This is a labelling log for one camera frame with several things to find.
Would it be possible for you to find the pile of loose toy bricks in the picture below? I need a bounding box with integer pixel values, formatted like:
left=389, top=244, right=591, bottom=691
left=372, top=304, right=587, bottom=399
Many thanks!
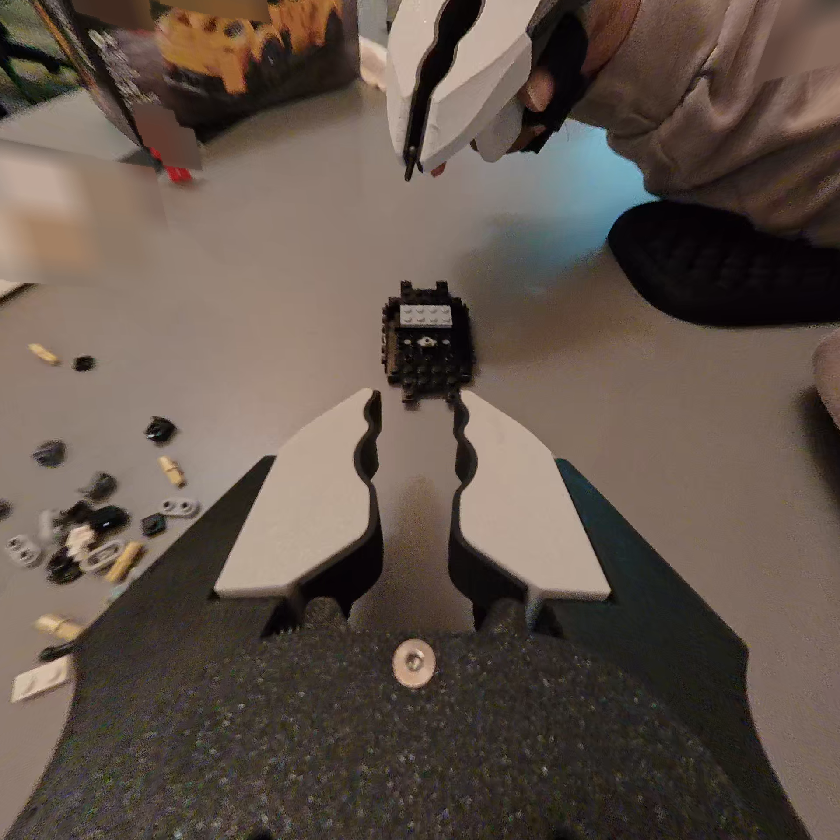
left=0, top=416, right=201, bottom=703

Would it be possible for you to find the red toy minifigure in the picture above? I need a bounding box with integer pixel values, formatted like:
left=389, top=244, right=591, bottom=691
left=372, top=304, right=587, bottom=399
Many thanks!
left=151, top=147, right=198, bottom=185

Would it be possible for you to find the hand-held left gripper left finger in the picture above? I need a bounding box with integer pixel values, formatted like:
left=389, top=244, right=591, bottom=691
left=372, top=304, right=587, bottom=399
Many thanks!
left=215, top=387, right=383, bottom=601

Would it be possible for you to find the person's right forearm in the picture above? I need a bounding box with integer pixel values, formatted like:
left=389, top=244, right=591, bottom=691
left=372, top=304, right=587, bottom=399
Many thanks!
left=571, top=0, right=840, bottom=247

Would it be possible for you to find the toy set box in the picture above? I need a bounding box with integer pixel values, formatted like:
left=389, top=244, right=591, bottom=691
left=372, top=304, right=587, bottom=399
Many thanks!
left=33, top=0, right=362, bottom=145

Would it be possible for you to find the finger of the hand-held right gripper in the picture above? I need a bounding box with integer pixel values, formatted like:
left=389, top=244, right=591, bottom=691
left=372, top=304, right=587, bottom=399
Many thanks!
left=386, top=0, right=455, bottom=178
left=419, top=0, right=543, bottom=176

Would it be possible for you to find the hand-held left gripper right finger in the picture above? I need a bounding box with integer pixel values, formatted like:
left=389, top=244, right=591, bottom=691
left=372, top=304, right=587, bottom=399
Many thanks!
left=449, top=390, right=613, bottom=631

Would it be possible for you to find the black toy brick car chassis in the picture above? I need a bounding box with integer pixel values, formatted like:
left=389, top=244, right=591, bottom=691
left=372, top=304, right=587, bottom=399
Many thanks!
left=379, top=281, right=476, bottom=408

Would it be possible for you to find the black mesh chair cushion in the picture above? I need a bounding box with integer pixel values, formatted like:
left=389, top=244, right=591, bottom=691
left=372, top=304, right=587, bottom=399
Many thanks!
left=607, top=200, right=840, bottom=329

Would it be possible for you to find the grey desk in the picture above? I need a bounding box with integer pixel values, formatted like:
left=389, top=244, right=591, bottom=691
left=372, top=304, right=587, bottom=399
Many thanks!
left=0, top=85, right=840, bottom=840

